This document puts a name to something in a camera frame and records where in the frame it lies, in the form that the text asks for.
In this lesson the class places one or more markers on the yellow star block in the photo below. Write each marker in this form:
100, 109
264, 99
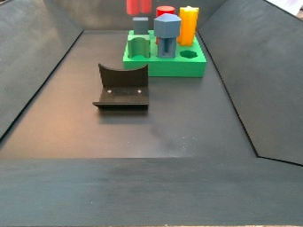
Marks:
188, 15

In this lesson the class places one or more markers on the green arch block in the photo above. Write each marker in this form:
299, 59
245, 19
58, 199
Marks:
138, 46

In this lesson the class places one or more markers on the green shape sorting board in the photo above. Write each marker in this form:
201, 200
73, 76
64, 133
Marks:
187, 64

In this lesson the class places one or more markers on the red cylinder block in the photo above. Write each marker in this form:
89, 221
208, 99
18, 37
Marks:
164, 9

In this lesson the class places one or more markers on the black curved holder stand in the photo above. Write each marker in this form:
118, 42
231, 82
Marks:
124, 87

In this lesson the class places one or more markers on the red double-square block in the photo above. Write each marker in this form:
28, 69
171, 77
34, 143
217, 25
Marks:
137, 6

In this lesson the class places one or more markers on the blue square block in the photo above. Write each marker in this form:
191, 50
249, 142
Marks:
140, 24

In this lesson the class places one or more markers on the blue pentagon block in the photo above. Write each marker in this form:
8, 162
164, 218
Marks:
166, 31

